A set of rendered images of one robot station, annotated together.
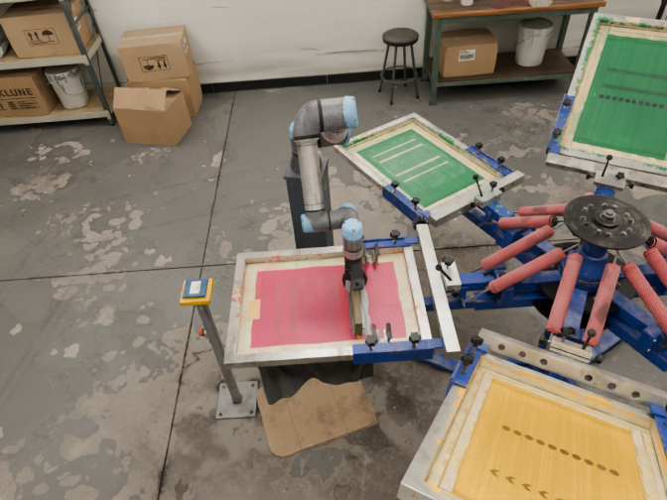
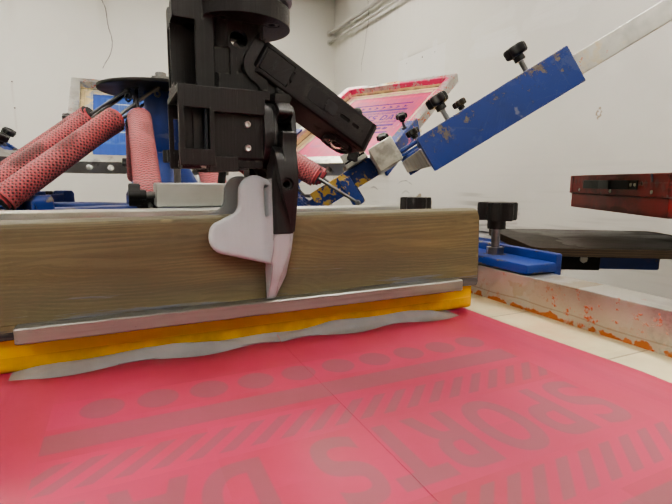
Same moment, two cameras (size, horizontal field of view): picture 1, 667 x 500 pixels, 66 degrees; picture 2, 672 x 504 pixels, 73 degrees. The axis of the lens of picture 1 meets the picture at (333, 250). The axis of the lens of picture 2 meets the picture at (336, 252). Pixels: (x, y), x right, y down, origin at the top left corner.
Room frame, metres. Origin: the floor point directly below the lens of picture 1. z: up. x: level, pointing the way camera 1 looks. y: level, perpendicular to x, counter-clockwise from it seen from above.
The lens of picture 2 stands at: (1.48, 0.28, 1.08)
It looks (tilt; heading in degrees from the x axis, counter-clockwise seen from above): 9 degrees down; 244
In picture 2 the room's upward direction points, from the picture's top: 1 degrees clockwise
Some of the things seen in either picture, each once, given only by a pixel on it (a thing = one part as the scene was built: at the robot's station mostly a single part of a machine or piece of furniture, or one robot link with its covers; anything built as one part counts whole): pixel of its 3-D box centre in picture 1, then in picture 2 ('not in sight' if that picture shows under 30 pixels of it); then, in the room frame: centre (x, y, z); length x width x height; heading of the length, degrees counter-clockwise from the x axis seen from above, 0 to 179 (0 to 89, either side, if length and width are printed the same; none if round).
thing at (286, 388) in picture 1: (319, 373); not in sight; (1.17, 0.10, 0.74); 0.46 x 0.04 x 0.42; 89
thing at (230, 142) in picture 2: (353, 263); (232, 95); (1.40, -0.08, 1.14); 0.09 x 0.08 x 0.12; 179
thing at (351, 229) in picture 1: (352, 234); not in sight; (1.40, -0.08, 1.30); 0.09 x 0.08 x 0.11; 3
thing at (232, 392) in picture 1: (219, 351); not in sight; (1.50, 0.61, 0.48); 0.22 x 0.22 x 0.96; 89
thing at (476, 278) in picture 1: (463, 282); not in sight; (1.37, -0.52, 1.02); 0.17 x 0.06 x 0.05; 89
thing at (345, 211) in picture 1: (343, 218); not in sight; (1.49, -0.05, 1.30); 0.11 x 0.11 x 0.08; 3
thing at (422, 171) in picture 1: (437, 162); not in sight; (2.15, -0.57, 1.05); 1.08 x 0.61 x 0.23; 29
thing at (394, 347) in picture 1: (392, 350); (448, 264); (1.09, -0.19, 0.98); 0.30 x 0.05 x 0.07; 89
